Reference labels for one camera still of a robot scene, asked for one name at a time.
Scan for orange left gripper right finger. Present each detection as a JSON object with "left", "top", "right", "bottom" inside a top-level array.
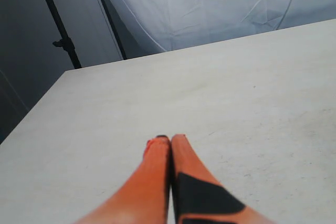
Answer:
[{"left": 171, "top": 134, "right": 274, "bottom": 223}]

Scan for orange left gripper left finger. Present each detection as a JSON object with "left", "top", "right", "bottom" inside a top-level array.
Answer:
[{"left": 77, "top": 135, "right": 170, "bottom": 223}]

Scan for black backdrop stand pole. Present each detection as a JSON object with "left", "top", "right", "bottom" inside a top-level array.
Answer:
[{"left": 45, "top": 0, "right": 82, "bottom": 69}]

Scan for white wrinkled backdrop cloth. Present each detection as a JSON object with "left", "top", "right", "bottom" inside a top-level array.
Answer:
[{"left": 105, "top": 0, "right": 335, "bottom": 54}]

